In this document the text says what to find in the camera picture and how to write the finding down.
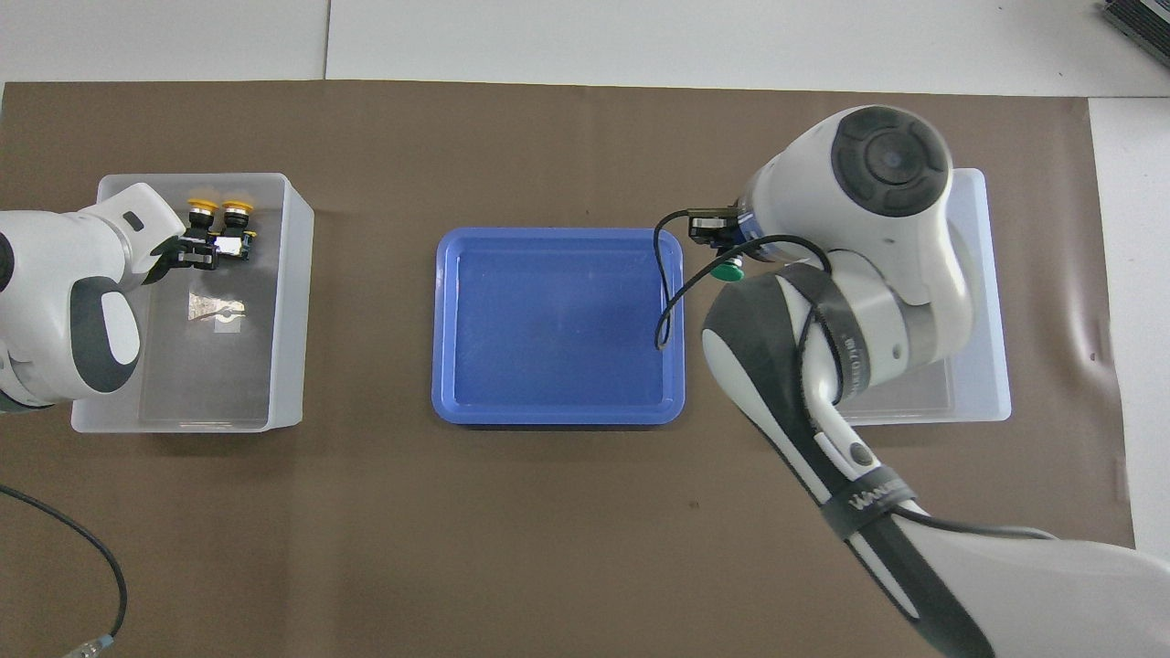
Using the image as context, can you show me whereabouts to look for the grey ribbed device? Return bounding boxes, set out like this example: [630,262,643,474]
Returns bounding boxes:
[1100,0,1170,45]

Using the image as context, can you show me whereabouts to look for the translucent white plastic box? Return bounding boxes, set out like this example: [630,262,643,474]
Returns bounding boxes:
[71,173,315,433]
[780,168,1014,427]

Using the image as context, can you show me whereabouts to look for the brown paper mat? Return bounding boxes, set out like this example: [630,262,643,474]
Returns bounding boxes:
[0,80,1148,658]

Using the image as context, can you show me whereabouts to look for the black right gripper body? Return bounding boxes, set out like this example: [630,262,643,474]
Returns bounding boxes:
[687,208,746,248]

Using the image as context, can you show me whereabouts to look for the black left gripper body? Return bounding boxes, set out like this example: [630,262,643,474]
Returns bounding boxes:
[146,236,188,286]

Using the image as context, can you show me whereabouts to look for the blue plastic tray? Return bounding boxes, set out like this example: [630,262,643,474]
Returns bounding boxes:
[431,227,686,427]

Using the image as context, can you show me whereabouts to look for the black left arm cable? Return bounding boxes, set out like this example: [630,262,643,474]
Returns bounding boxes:
[0,484,129,658]

